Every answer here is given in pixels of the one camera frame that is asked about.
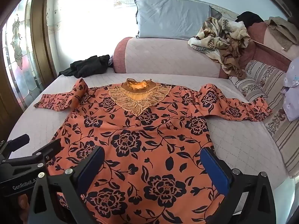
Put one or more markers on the beige floral blanket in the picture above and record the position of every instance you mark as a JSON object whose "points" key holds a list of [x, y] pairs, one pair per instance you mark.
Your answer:
{"points": [[210, 36]]}

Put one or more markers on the pale quilted bed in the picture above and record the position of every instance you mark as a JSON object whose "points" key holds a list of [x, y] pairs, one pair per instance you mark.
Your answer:
{"points": [[240, 142]]}

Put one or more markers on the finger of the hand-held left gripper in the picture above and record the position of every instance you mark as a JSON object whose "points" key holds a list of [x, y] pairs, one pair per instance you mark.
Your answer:
{"points": [[19, 140], [50, 147]]}

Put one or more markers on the wooden door with glass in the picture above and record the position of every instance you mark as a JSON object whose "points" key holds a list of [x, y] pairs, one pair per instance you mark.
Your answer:
{"points": [[38, 32]]}

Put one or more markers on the pink quilted folded bedding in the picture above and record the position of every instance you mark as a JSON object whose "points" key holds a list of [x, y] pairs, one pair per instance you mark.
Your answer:
{"points": [[268, 49]]}

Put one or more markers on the lilac floral cloth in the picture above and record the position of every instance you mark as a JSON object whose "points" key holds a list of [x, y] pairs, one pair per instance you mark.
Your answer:
{"points": [[292, 93]]}

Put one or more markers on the pink quilted bolster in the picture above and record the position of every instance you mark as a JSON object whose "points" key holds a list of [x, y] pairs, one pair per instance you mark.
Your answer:
{"points": [[163, 56]]}

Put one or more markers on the brown cloth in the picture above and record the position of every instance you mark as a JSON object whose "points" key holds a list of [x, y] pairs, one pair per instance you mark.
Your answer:
{"points": [[231, 60]]}

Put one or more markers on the black garment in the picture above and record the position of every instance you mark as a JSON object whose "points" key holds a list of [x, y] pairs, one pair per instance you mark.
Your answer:
{"points": [[248, 17]]}

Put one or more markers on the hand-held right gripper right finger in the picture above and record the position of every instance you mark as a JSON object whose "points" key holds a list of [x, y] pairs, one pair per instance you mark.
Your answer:
{"points": [[215, 172]]}

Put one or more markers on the black clothes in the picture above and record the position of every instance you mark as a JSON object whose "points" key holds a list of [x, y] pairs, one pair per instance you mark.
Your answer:
{"points": [[86, 66]]}

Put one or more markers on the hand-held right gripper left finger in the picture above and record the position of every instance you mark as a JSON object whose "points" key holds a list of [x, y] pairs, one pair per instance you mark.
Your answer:
{"points": [[91, 169]]}

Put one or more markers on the person's left hand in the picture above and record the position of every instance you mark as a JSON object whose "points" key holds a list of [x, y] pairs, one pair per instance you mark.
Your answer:
{"points": [[23, 201]]}

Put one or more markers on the striped floral pillow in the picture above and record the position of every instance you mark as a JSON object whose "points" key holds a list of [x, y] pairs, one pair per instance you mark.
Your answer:
{"points": [[268, 84]]}

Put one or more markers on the grey pillow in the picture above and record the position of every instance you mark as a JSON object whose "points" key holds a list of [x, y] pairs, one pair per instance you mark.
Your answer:
{"points": [[172, 18]]}

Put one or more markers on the orange black floral blouse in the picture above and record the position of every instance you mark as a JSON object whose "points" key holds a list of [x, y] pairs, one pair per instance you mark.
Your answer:
{"points": [[144, 144]]}

